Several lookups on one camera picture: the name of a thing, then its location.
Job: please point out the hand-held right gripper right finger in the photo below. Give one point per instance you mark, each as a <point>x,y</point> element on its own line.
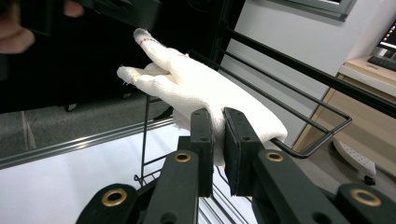
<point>239,149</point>

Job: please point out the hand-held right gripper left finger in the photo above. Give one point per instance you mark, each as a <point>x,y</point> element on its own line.
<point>205,155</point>

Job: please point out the white towel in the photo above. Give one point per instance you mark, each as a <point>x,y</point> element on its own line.
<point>193,84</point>

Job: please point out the black curtain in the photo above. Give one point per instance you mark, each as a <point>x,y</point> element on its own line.
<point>77,68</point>

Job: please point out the white cabinet panel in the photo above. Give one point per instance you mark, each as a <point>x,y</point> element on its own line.
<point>280,46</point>

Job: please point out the white power strip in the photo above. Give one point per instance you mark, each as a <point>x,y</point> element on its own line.
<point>351,155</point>

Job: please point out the light wooden desk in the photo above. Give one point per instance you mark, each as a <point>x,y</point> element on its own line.
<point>358,102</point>

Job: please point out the black keyboard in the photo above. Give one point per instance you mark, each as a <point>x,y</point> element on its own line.
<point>381,63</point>

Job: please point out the computer monitor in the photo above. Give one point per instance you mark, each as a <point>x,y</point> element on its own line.
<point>389,37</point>

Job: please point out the black metal frame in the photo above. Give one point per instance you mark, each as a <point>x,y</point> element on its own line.
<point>222,31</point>

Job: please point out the aluminium floor rail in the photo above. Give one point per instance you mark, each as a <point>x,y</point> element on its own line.
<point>77,144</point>

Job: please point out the grey window frame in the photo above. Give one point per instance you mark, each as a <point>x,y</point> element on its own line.
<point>311,7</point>

